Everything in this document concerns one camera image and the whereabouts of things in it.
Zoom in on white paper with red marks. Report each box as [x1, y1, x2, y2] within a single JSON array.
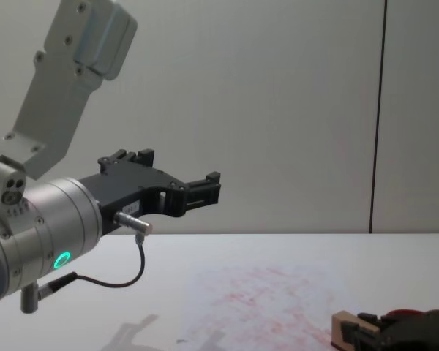
[[179, 260, 339, 351]]

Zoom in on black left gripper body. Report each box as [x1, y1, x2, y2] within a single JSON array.
[[78, 159, 186, 235]]

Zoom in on wooden block stamp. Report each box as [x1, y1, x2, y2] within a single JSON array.
[[331, 309, 380, 347]]

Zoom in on thin dark gripper cable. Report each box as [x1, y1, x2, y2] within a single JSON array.
[[36, 210, 155, 299]]

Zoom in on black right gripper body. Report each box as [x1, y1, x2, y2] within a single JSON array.
[[372, 309, 439, 351]]

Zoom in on round red ink pad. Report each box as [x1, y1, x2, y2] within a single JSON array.
[[387, 308, 427, 320]]

